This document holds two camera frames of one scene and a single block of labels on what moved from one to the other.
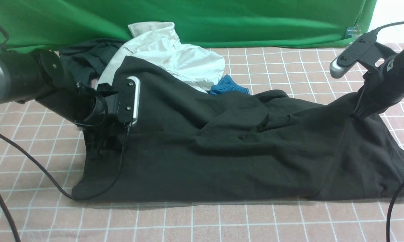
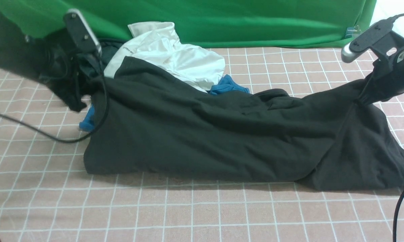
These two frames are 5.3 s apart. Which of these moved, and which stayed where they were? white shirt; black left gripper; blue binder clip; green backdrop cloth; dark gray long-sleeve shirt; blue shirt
Moved: black left gripper; dark gray long-sleeve shirt
Stayed: white shirt; blue shirt; blue binder clip; green backdrop cloth
